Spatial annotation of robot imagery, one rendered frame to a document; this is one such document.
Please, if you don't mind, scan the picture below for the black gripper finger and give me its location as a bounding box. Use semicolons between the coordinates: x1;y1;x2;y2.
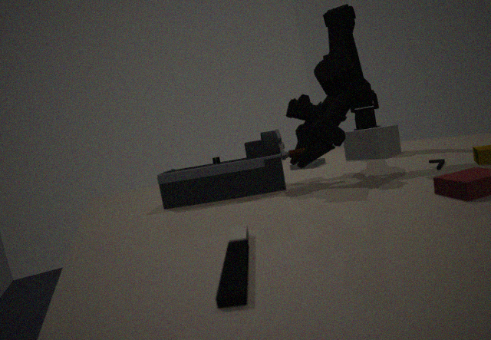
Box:
297;130;335;168
291;132;309;165

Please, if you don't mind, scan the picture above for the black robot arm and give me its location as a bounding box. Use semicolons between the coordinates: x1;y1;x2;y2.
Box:
285;4;379;130

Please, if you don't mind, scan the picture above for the olive yellow block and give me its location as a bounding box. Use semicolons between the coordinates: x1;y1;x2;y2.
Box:
473;145;491;166

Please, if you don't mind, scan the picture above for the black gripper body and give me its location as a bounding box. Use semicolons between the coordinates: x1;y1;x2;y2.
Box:
295;99;347;146

